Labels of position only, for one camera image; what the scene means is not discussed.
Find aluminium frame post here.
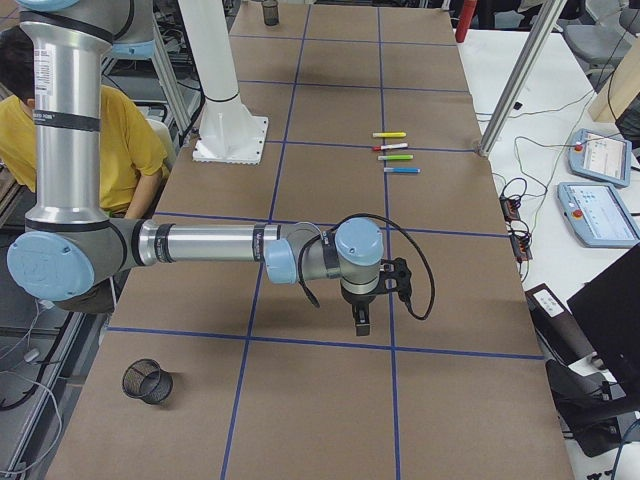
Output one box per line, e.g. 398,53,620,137
476,0,567,158

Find blue marker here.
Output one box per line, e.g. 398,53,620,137
383,167,421,175

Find teach pendant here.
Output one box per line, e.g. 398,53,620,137
567,129,632,188
556,182,639,248

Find black camera cable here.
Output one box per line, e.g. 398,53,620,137
296,214,437,321

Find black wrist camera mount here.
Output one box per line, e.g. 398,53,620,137
373,257,412,303

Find near teach pendant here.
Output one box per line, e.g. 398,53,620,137
556,182,639,248

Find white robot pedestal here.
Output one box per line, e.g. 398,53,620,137
179,0,269,165

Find black mesh cup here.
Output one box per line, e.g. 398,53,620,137
261,0,279,26
121,358,173,405

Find person in yellow shirt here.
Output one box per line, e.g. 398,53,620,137
0,24,171,315

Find far teach pendant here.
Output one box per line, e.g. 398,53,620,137
567,129,632,188

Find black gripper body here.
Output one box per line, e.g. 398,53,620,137
341,287,376,310

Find red marker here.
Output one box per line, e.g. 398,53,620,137
372,142,409,152

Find black mesh cup near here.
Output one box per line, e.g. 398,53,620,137
121,358,173,405

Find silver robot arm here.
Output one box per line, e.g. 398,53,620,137
7,1,391,336

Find black mesh cup far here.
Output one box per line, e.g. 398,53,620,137
261,0,279,26

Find red cylinder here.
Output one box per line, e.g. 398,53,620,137
455,0,477,43

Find yellow marker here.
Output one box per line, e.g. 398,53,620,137
372,131,407,139

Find green marker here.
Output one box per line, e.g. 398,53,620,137
377,154,414,162

